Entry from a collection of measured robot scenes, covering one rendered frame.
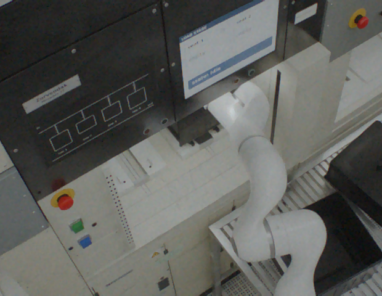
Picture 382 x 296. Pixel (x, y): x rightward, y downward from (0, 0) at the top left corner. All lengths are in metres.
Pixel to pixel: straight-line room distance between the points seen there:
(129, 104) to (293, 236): 0.49
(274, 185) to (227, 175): 0.66
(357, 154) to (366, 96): 0.27
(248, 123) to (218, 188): 0.48
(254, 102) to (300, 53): 0.19
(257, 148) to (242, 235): 0.21
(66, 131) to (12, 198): 0.21
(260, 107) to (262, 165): 0.28
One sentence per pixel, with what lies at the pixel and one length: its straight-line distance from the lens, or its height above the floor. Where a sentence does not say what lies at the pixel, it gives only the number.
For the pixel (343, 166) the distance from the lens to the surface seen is 2.01.
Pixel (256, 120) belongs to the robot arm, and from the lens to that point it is 1.51.
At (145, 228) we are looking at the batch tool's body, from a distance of 1.86.
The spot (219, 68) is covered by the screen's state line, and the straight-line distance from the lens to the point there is 1.37.
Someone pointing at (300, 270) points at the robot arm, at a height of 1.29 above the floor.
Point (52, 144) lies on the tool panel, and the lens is 1.22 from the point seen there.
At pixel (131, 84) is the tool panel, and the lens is 1.22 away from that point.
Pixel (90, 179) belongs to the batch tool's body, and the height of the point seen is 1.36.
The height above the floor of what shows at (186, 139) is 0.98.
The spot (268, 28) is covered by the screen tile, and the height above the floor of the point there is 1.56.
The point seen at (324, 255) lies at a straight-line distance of 1.94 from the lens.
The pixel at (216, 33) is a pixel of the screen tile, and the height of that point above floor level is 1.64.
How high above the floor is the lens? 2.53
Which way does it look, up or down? 56 degrees down
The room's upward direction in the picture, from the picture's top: 6 degrees counter-clockwise
